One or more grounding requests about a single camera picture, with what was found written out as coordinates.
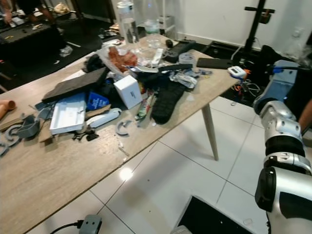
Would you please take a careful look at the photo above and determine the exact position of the small grey plastic bin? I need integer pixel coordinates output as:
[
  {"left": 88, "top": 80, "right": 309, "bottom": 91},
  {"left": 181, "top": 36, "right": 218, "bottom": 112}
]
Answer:
[{"left": 17, "top": 116, "right": 40, "bottom": 140}]

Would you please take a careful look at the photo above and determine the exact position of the orange tube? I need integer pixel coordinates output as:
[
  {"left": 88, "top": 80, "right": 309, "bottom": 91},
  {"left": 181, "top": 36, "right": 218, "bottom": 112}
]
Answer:
[{"left": 0, "top": 100, "right": 16, "bottom": 121}]

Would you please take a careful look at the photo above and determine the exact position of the white shallow tray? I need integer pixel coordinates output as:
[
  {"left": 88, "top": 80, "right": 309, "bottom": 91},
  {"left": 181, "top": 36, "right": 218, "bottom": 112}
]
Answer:
[{"left": 50, "top": 94, "right": 87, "bottom": 136}]

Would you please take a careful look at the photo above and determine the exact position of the black low table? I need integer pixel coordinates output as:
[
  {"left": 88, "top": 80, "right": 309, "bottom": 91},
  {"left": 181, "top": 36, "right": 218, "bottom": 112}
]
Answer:
[{"left": 0, "top": 22, "right": 64, "bottom": 66}]

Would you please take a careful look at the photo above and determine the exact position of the black clip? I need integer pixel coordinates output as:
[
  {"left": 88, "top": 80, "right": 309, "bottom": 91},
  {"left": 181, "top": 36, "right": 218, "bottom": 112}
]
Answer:
[{"left": 73, "top": 131, "right": 100, "bottom": 143}]

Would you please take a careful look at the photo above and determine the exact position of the blue packet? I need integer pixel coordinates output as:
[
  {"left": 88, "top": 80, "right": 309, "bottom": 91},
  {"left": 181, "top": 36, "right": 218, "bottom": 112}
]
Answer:
[{"left": 86, "top": 91, "right": 110, "bottom": 112}]

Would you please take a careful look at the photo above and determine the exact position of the white power strip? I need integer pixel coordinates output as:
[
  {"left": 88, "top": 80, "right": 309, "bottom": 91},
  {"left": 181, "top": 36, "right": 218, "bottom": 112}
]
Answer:
[{"left": 85, "top": 108, "right": 121, "bottom": 130}]

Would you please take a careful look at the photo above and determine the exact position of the black crumpled pouch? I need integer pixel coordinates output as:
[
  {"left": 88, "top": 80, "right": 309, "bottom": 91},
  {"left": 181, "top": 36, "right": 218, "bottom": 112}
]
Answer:
[{"left": 82, "top": 54, "right": 107, "bottom": 74}]

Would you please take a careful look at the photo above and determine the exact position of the person in black shorts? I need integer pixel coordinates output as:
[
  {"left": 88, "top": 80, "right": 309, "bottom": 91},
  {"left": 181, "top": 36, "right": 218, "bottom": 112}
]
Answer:
[{"left": 0, "top": 0, "right": 59, "bottom": 25}]

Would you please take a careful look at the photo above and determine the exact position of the small grey C-shaped part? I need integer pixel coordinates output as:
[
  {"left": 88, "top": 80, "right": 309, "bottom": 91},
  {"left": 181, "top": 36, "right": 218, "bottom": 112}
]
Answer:
[{"left": 116, "top": 120, "right": 131, "bottom": 137}]

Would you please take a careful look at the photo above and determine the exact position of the small white cardboard box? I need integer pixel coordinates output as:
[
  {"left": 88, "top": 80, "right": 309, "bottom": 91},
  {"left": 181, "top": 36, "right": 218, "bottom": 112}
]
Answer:
[{"left": 114, "top": 75, "right": 142, "bottom": 110}]

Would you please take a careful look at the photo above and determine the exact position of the clear bag of red snacks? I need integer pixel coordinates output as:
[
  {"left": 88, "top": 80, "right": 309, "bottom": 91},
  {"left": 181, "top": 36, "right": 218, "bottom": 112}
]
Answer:
[{"left": 100, "top": 46, "right": 139, "bottom": 75}]

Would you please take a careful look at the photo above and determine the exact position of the grey robot left foot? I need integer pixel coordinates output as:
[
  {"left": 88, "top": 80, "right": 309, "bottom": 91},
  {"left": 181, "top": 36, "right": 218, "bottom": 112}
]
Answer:
[{"left": 79, "top": 214, "right": 103, "bottom": 234}]

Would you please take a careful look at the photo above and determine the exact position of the colourful snack wrapper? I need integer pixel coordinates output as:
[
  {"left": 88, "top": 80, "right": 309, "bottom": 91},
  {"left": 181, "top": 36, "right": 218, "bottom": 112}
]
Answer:
[{"left": 136, "top": 95, "right": 152, "bottom": 125}]

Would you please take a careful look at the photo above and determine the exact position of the clear bottle with white cap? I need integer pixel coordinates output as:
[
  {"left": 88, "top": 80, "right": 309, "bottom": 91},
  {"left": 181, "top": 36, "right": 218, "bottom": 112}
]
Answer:
[{"left": 117, "top": 0, "right": 137, "bottom": 49}]

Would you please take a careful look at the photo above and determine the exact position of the black sock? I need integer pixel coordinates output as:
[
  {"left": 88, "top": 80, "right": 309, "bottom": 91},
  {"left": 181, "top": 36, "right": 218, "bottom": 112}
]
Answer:
[{"left": 150, "top": 80, "right": 187, "bottom": 125}]

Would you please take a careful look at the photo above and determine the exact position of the clear bottle with green label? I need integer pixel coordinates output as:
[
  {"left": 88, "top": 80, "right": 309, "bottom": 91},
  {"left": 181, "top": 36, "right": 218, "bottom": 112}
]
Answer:
[{"left": 143, "top": 0, "right": 161, "bottom": 49}]

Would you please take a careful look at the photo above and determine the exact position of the black marker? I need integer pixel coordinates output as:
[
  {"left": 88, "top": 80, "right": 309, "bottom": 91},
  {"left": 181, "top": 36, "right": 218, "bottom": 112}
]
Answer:
[{"left": 158, "top": 63, "right": 194, "bottom": 73}]

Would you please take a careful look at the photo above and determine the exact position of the silver foil packet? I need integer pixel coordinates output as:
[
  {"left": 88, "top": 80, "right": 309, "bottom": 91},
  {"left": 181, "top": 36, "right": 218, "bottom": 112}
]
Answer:
[{"left": 171, "top": 72, "right": 198, "bottom": 89}]

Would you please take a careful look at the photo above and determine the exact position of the grey tape roll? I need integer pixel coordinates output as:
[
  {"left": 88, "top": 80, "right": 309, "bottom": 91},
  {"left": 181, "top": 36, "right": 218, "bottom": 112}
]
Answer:
[{"left": 178, "top": 53, "right": 195, "bottom": 65}]

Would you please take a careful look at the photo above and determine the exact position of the light wooden table leg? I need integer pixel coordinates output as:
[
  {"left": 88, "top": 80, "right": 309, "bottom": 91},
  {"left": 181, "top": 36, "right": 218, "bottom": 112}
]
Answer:
[{"left": 201, "top": 103, "right": 219, "bottom": 161}]

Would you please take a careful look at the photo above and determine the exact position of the black flat wallet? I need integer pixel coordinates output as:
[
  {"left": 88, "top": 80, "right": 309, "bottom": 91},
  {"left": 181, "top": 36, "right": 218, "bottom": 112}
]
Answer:
[{"left": 196, "top": 58, "right": 233, "bottom": 70}]

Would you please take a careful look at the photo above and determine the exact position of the small black floor mat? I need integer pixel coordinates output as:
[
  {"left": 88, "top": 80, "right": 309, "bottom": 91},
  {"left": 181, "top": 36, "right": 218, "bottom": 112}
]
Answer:
[{"left": 175, "top": 196, "right": 256, "bottom": 234}]

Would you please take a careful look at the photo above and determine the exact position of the white and blue handheld device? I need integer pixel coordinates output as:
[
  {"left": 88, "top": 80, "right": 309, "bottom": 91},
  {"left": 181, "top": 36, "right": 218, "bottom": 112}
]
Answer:
[{"left": 227, "top": 66, "right": 247, "bottom": 80}]

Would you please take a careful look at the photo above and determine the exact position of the black metal stand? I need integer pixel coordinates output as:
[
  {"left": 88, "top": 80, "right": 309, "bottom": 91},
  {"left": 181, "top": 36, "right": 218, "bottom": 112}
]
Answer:
[{"left": 239, "top": 0, "right": 276, "bottom": 59}]

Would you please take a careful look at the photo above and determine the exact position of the black bag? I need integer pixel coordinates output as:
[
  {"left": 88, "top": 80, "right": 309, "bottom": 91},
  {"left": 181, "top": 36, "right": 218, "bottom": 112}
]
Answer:
[{"left": 249, "top": 45, "right": 293, "bottom": 83}]

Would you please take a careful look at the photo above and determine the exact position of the large grey ring-shaped part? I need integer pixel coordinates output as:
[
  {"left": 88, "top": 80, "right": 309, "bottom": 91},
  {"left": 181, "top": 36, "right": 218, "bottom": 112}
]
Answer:
[{"left": 0, "top": 124, "right": 22, "bottom": 156}]

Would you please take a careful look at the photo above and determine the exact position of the black foot cable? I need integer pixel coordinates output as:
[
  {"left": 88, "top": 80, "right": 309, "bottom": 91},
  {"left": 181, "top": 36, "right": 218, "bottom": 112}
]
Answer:
[{"left": 49, "top": 222, "right": 82, "bottom": 234}]

